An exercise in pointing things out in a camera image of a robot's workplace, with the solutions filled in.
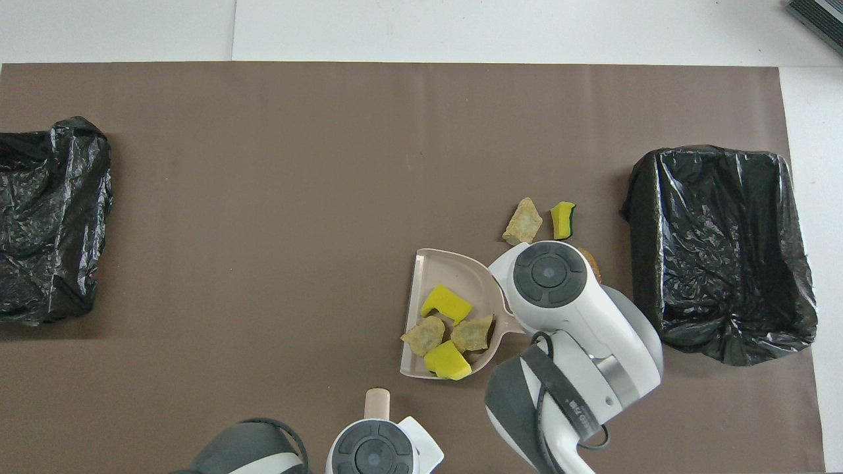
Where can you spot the pale pink plastic dustpan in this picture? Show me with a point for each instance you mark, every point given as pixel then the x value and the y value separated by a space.
pixel 454 273

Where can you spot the beige ridged chip toy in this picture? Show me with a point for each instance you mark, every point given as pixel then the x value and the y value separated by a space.
pixel 425 336
pixel 473 334
pixel 523 224

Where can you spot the small yellow green sponge piece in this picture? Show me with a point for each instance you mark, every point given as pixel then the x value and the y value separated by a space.
pixel 562 220

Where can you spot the beige hand brush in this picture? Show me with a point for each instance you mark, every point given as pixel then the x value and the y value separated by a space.
pixel 378 403

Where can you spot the brown fried croquette toy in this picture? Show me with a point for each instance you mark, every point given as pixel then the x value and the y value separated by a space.
pixel 594 264

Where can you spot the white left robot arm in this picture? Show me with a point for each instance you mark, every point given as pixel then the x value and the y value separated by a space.
pixel 375 451

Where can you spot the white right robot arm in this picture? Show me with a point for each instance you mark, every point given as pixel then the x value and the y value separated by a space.
pixel 579 309

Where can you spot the black bag lined bin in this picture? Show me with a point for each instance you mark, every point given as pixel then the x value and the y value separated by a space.
pixel 724 230
pixel 46 217

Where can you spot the brown paper table mat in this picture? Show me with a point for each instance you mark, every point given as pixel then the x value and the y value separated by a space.
pixel 197 197

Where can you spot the dark grey ribbed device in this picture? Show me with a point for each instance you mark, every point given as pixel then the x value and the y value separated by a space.
pixel 823 16

